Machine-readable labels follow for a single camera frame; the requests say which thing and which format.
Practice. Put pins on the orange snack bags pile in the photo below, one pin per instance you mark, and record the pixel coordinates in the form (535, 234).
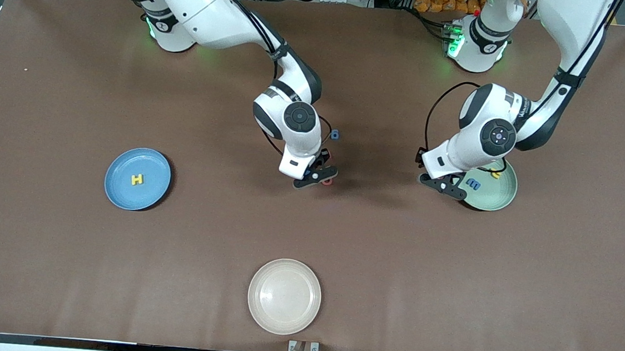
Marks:
(432, 1)

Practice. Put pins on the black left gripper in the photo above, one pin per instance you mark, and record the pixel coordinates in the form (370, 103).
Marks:
(460, 179)

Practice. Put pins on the beige plate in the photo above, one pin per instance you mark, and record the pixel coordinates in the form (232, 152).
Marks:
(284, 297)

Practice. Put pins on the green plate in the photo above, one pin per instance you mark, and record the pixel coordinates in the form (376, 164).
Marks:
(497, 197)

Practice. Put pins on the grey metal mounting bracket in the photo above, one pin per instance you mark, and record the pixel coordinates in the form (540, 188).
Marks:
(292, 346)

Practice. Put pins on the yellow uppercase letter H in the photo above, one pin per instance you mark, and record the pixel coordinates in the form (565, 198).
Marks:
(137, 179)

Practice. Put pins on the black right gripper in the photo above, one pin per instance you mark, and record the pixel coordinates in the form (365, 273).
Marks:
(324, 158)

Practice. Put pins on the red uppercase letter Q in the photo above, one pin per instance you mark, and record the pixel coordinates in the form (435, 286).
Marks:
(328, 182)

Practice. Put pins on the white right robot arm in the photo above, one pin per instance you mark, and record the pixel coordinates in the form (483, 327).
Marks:
(203, 5)

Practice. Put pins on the blue lowercase letter g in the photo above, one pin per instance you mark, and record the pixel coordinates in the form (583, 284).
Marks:
(336, 135)

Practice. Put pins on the blue lowercase letter m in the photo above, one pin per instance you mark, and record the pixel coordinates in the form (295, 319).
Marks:
(473, 183)

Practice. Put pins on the blue plate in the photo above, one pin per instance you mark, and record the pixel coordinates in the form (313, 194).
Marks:
(123, 166)

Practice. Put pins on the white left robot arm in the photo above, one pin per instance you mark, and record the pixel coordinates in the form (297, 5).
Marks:
(575, 23)

